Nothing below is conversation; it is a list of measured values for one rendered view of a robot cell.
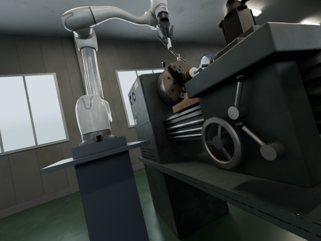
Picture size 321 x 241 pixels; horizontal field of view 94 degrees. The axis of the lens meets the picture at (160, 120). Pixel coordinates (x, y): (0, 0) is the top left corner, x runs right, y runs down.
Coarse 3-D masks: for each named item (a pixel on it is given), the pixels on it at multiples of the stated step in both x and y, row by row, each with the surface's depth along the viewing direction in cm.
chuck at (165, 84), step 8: (176, 64) 109; (184, 64) 112; (168, 72) 106; (160, 80) 107; (168, 80) 105; (176, 80) 107; (160, 88) 108; (168, 88) 104; (176, 88) 106; (168, 96) 105; (176, 96) 105; (176, 104) 110
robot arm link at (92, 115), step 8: (88, 96) 82; (96, 96) 84; (80, 104) 79; (88, 104) 79; (96, 104) 81; (104, 104) 86; (80, 112) 78; (88, 112) 78; (96, 112) 80; (104, 112) 83; (80, 120) 78; (88, 120) 77; (96, 120) 79; (104, 120) 82; (80, 128) 79; (88, 128) 77; (96, 128) 78; (104, 128) 81
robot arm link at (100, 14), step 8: (96, 8) 92; (104, 8) 94; (112, 8) 96; (96, 16) 93; (104, 16) 95; (112, 16) 98; (120, 16) 101; (128, 16) 106; (136, 16) 112; (144, 16) 116; (152, 16) 115; (96, 24) 97; (144, 24) 119; (152, 24) 119
